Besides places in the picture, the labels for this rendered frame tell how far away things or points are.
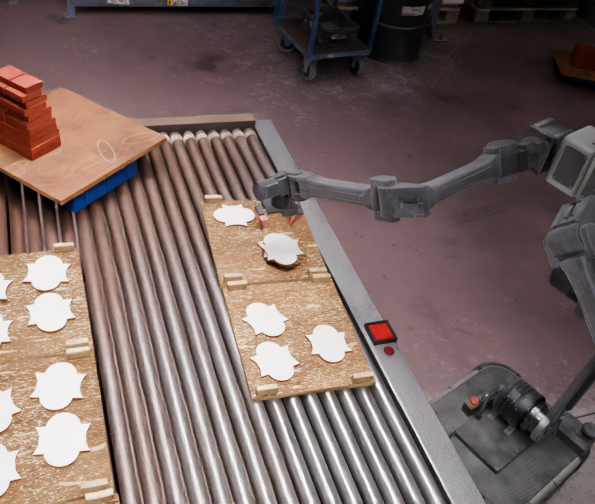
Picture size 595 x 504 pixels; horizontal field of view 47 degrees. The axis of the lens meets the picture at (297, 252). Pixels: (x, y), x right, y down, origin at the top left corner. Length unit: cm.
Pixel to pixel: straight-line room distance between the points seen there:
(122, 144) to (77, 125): 19
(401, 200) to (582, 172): 54
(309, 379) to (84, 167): 103
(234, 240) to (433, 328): 151
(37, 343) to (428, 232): 262
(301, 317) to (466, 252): 210
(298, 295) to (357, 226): 189
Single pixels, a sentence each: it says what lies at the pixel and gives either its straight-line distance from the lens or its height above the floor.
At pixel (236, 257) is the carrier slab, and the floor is 94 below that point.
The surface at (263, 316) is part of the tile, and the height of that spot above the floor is 94.
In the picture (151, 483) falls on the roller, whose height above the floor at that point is 92.
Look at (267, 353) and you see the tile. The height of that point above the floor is 94.
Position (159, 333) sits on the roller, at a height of 92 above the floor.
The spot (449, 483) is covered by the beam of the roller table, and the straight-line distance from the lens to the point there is 184.
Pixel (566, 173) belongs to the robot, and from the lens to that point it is 204.
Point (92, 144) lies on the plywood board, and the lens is 248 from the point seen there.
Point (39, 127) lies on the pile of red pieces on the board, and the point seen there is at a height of 115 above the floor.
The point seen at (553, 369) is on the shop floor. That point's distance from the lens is 358.
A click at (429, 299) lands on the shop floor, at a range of 363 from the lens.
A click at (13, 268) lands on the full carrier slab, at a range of 217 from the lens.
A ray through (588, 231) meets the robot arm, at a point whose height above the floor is 162.
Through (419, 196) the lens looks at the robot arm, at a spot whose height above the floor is 147.
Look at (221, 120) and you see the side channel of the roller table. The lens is 283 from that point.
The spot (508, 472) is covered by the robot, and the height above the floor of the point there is 24.
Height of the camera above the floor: 239
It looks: 40 degrees down
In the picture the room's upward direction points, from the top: 11 degrees clockwise
